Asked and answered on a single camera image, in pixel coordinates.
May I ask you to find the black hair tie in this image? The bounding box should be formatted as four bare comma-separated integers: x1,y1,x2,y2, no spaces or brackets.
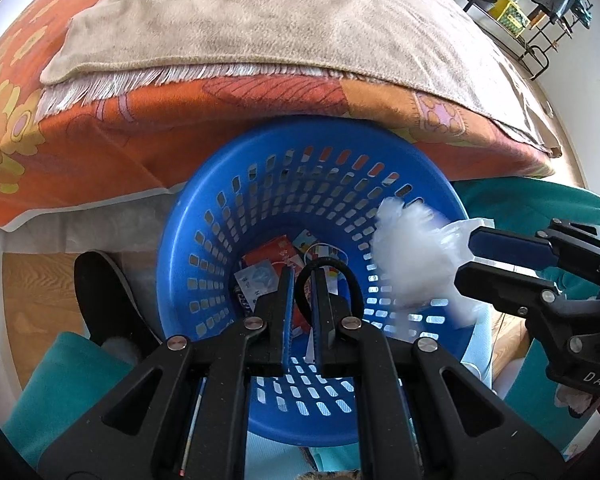
293,257,366,334

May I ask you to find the white colourful snack wrapper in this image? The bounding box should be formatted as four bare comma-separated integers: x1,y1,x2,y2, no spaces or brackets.
292,230,349,295

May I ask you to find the white plastic bag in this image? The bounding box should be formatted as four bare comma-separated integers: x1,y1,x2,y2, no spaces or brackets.
372,197,494,327

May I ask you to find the blue plastic laundry basket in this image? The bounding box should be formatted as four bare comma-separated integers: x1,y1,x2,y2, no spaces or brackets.
156,114,481,449

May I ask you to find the teal trousers leg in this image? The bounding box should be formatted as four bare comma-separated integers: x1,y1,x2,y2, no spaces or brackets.
453,177,600,451

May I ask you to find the printed paper leaflet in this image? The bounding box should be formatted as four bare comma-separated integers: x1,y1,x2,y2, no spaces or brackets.
235,260,279,312

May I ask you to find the black shoe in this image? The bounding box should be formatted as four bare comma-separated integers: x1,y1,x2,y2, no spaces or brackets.
73,250,161,364

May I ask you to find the black metal rack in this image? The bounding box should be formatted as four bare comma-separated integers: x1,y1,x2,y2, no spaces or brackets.
459,0,594,82

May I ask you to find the yellow crate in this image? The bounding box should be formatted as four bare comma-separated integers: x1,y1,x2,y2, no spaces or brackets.
488,0,530,38

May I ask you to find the orange floral bedspread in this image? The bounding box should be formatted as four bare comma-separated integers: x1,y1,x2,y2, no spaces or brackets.
0,0,559,231

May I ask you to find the beige blanket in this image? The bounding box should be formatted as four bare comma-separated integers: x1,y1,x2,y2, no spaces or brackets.
36,0,559,155

